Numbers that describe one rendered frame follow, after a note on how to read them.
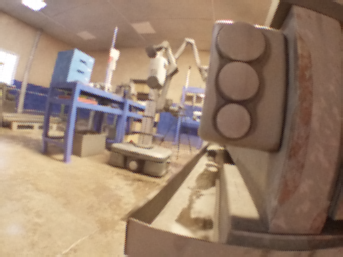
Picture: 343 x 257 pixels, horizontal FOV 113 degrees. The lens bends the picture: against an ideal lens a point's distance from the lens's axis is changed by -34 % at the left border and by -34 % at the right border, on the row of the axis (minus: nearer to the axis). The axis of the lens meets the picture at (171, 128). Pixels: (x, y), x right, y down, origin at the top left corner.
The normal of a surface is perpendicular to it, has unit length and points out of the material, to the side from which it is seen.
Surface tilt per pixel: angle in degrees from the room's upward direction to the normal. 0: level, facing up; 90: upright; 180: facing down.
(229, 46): 90
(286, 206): 90
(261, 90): 90
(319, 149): 90
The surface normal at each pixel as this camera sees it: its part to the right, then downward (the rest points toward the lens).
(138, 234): -0.26, -0.03
